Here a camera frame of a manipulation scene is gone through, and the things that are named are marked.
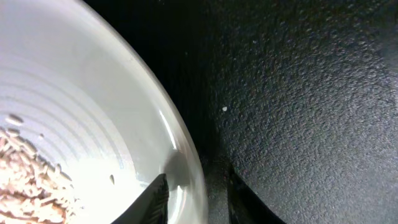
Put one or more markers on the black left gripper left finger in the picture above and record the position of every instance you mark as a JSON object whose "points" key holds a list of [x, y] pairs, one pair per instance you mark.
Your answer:
{"points": [[151, 207]]}

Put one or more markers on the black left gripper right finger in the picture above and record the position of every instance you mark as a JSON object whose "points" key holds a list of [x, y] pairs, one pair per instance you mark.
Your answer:
{"points": [[244, 206]]}

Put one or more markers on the pistachio shells and rice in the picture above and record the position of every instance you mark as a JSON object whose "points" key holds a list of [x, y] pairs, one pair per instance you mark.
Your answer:
{"points": [[32, 189]]}

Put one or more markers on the grey plate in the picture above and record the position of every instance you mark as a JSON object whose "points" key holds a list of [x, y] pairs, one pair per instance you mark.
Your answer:
{"points": [[89, 103]]}

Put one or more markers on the round black tray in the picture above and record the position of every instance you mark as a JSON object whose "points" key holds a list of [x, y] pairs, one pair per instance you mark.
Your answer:
{"points": [[300, 97]]}

